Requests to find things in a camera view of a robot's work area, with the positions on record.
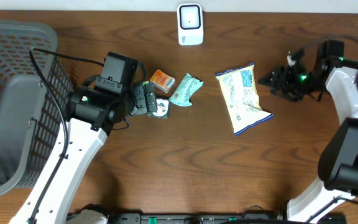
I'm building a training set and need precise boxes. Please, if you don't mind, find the yellow snack bag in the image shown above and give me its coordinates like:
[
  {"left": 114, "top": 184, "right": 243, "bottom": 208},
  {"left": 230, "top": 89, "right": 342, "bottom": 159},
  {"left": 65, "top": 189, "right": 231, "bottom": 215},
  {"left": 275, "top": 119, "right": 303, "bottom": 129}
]
[{"left": 215, "top": 62, "right": 273, "bottom": 136}]

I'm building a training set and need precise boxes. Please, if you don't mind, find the teal snack packet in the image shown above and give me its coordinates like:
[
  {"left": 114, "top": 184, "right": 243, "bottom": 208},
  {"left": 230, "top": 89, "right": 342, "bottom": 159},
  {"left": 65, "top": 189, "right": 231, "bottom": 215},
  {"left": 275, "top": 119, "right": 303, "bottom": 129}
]
[{"left": 169, "top": 73, "right": 204, "bottom": 107}]

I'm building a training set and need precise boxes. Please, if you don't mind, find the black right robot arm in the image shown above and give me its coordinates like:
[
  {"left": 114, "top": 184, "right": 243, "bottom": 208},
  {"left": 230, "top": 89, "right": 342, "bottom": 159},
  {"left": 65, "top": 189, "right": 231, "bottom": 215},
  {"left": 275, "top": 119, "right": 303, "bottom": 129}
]
[{"left": 258, "top": 56, "right": 358, "bottom": 223}]

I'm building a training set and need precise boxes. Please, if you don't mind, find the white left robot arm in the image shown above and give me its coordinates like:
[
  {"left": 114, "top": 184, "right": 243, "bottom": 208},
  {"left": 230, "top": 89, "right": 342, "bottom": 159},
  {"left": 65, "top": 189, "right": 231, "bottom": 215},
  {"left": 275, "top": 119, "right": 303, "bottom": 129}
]
[{"left": 11, "top": 84, "right": 157, "bottom": 223}]

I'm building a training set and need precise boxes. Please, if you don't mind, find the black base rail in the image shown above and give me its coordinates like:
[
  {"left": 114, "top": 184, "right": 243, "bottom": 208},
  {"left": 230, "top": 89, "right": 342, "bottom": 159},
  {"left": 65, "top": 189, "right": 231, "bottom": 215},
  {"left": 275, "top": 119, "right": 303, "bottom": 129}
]
[{"left": 67, "top": 212, "right": 347, "bottom": 224}]

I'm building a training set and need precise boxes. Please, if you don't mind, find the white barcode scanner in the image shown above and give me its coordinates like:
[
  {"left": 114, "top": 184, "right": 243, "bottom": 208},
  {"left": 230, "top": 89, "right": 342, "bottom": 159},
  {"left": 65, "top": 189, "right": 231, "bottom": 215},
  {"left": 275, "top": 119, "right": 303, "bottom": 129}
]
[{"left": 177, "top": 3, "right": 204, "bottom": 46}]

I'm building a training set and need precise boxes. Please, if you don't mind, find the orange small snack box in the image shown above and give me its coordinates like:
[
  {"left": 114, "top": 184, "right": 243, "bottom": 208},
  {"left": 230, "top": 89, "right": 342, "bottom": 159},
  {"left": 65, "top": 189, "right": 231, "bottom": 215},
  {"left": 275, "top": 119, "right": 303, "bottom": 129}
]
[{"left": 149, "top": 69, "right": 176, "bottom": 93}]

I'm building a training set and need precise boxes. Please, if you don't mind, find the teal small snack box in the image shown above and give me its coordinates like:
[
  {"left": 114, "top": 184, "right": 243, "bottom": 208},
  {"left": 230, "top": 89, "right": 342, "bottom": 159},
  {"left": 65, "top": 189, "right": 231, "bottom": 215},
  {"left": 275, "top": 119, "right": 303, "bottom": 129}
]
[{"left": 142, "top": 81, "right": 170, "bottom": 119}]

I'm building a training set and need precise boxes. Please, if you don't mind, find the grey plastic mesh basket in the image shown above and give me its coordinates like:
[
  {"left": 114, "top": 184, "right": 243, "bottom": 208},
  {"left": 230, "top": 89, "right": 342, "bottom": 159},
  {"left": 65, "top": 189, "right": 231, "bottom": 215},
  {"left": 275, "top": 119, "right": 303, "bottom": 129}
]
[{"left": 0, "top": 20, "right": 73, "bottom": 195}]

